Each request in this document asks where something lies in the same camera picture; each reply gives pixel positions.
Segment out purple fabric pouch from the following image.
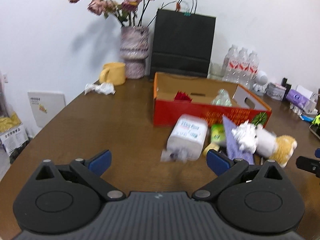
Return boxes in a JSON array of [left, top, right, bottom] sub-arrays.
[[222, 115, 254, 165]]

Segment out yellow eraser block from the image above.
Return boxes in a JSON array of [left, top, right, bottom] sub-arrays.
[[202, 142, 220, 157]]

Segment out yellow white plush toy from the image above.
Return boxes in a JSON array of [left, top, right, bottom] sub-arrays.
[[255, 124, 297, 168]]

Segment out green packet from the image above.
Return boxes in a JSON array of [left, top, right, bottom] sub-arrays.
[[210, 124, 226, 147]]

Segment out white wet wipes container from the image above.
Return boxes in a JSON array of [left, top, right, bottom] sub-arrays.
[[161, 114, 208, 162]]

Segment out iridescent plastic wrap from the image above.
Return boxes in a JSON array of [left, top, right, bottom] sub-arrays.
[[211, 89, 233, 107]]

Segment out red rose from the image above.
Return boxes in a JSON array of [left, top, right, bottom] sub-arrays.
[[174, 91, 192, 102]]

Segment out white tissue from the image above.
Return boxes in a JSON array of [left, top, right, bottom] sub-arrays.
[[232, 120, 258, 154]]

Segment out neon green toy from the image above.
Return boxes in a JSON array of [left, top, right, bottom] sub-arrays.
[[311, 113, 320, 127]]

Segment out purple tissue pack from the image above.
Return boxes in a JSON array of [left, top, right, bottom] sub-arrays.
[[286, 89, 310, 109]]

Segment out black small bottle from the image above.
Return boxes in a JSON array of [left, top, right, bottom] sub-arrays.
[[281, 77, 292, 102]]

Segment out small tin box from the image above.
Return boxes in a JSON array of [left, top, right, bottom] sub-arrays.
[[265, 82, 286, 101]]

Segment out crumpled white paper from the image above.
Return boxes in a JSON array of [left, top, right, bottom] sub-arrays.
[[84, 82, 116, 95]]

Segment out red cardboard box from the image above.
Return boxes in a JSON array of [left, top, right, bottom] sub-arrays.
[[153, 72, 272, 126]]

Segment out white astronaut figurine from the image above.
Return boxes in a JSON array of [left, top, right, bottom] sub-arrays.
[[253, 70, 268, 96]]

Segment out water bottle left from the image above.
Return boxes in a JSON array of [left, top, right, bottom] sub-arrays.
[[222, 44, 239, 82]]

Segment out water bottle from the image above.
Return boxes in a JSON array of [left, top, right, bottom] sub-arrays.
[[248, 51, 260, 90], [238, 47, 249, 85], [222, 44, 239, 82]]

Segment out glass jar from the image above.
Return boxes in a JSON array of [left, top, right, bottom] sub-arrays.
[[207, 62, 223, 80]]

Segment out yellow mug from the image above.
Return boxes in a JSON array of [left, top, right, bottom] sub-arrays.
[[99, 62, 126, 86]]

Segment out water bottle right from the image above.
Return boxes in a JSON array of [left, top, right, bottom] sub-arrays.
[[248, 51, 260, 90]]

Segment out water bottle middle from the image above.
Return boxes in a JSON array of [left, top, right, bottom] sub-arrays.
[[238, 47, 249, 85]]

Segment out purple ceramic vase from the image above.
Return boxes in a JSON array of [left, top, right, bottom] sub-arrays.
[[120, 27, 149, 79]]

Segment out black paper bag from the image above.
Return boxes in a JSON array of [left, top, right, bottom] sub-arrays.
[[149, 0, 216, 80]]

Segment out teal binder clip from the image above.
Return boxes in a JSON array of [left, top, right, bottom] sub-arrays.
[[184, 11, 191, 17]]

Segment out dried pink roses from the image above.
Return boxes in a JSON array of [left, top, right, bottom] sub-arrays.
[[68, 0, 155, 27]]

